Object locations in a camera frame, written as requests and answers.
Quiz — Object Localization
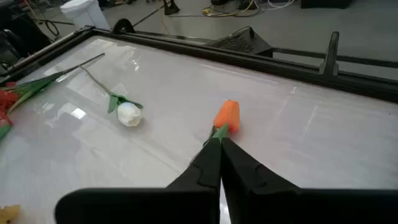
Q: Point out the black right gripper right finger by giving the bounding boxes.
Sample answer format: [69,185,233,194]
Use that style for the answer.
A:
[221,138,398,224]

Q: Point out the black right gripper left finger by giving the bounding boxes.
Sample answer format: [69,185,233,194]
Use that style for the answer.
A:
[54,138,223,224]

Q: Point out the orange artificial tulip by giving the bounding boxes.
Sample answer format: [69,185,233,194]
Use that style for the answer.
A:
[203,99,241,147]

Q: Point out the white artificial tulip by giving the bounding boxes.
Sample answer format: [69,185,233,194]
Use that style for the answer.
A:
[79,65,144,128]

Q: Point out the black stand foot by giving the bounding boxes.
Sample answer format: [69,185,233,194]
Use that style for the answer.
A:
[163,0,180,16]

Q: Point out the white bin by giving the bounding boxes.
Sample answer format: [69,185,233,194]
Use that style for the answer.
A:
[60,0,111,31]

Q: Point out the black upright frame bracket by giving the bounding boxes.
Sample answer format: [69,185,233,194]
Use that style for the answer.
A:
[318,30,340,77]

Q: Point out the yellow floor cable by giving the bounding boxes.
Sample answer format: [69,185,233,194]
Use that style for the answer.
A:
[201,6,262,18]

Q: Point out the black curved cable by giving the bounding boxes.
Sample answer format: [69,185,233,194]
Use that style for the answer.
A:
[111,17,136,34]

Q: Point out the white floor cables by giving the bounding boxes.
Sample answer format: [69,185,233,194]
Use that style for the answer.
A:
[254,0,296,9]

